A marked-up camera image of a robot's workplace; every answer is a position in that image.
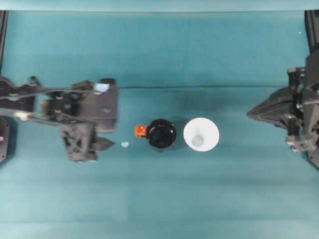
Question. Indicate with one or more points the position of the black frame post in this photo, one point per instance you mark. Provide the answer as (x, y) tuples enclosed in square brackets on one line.
[(3, 37), (312, 30)]

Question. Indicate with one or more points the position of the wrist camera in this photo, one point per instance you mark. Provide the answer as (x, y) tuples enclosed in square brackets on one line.
[(106, 107)]

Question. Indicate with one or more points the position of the white paper cup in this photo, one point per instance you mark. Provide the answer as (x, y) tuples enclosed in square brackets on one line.
[(202, 129)]

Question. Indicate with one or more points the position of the small white paper scrap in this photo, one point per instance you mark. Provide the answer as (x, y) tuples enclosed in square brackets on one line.
[(125, 144)]

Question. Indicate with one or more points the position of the blue-green table cloth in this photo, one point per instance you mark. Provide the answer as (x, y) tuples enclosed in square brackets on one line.
[(159, 199)]

